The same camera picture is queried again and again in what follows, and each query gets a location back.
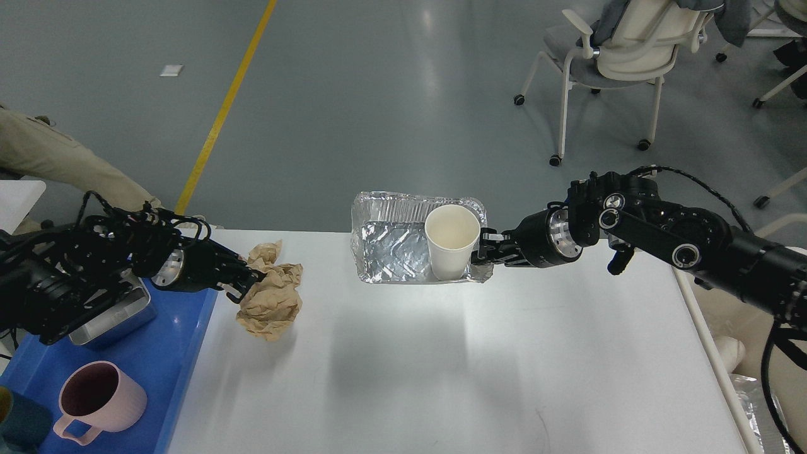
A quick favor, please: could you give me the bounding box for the white office chair grey seat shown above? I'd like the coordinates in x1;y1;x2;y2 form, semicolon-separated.
513;1;723;166

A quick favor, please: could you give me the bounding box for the stainless steel rectangular tray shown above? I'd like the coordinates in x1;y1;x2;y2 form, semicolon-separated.
69;277;158;351

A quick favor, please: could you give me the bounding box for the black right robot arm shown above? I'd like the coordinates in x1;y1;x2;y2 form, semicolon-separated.
470;166;806;453

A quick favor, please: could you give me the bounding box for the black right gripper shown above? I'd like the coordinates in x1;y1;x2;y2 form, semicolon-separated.
470;209;583;269

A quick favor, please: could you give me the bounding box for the white chair base right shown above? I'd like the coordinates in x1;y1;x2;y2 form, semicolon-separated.
714;0;807;209

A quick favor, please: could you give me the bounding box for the foil piece in bin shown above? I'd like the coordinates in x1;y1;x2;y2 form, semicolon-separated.
730;374;793;453

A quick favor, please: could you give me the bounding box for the aluminium foil container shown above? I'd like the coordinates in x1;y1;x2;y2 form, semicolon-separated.
351;192;488;284

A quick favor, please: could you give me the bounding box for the white paper cup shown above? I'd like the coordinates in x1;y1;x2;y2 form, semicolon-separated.
424;204;481;281

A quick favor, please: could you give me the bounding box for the white sneaker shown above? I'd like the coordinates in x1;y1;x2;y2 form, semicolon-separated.
190;214;224;230

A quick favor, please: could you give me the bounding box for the beige plastic bin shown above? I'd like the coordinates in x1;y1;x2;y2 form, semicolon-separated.
673;269;806;453

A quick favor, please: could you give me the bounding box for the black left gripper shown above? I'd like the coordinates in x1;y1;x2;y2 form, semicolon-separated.
151;241;266;303

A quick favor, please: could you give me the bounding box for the blue plastic tray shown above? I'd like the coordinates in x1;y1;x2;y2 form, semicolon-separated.
1;286;218;453

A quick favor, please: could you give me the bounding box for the white side table left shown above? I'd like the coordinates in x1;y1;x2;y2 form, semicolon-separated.
1;179;47;233

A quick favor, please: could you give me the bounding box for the grey jacket on chair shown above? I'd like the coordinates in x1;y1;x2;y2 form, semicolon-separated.
589;1;752;47

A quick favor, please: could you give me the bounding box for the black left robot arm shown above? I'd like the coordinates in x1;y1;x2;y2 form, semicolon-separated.
1;192;265;346

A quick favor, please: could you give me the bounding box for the person in beige trousers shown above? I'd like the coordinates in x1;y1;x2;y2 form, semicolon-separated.
1;106;163;211

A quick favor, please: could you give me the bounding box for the teal object bottom left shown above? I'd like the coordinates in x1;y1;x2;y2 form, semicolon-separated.
1;386;53;453

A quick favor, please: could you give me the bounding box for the white floor marker tile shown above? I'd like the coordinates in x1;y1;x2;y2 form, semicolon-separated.
159;64;184;78

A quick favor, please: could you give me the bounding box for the pink plastic mug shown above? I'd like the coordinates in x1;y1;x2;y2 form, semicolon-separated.
52;360;149;446

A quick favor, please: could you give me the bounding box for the brown paper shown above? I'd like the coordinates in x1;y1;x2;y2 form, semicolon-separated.
235;240;303;342

